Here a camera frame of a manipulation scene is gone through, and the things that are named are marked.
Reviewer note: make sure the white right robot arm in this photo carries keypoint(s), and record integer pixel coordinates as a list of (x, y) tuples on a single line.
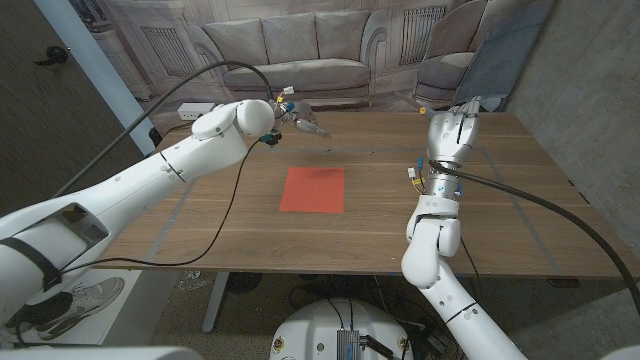
[(425, 250)]

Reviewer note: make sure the white floor board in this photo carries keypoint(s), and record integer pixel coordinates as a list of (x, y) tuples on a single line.
[(145, 305)]

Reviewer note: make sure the white table leg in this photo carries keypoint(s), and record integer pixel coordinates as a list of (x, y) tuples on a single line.
[(215, 305)]

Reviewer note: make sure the printed sofa room backdrop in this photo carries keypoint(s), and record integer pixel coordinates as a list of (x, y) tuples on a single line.
[(300, 30)]

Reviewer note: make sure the white power strip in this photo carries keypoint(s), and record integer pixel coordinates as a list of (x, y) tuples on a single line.
[(192, 110)]

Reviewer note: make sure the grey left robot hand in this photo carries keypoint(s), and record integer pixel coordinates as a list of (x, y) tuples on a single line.
[(302, 117)]

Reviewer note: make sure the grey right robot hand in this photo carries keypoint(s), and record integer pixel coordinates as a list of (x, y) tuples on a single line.
[(447, 137)]

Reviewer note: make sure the grey blue leaning board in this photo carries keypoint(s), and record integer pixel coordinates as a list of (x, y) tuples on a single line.
[(505, 55)]

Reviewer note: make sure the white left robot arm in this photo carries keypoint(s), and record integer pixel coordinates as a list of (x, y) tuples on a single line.
[(150, 180)]

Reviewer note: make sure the grey white sneaker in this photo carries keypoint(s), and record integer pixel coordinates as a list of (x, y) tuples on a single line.
[(95, 297)]

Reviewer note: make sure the silver box on robot base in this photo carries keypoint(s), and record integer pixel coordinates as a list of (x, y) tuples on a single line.
[(347, 345)]

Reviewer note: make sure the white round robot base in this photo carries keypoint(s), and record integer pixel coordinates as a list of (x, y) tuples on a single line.
[(310, 330)]

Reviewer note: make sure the red origami paper sheet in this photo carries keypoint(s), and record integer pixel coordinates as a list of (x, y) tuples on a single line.
[(312, 190)]

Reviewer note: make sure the black power adapter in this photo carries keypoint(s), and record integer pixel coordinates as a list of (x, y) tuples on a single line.
[(436, 342)]

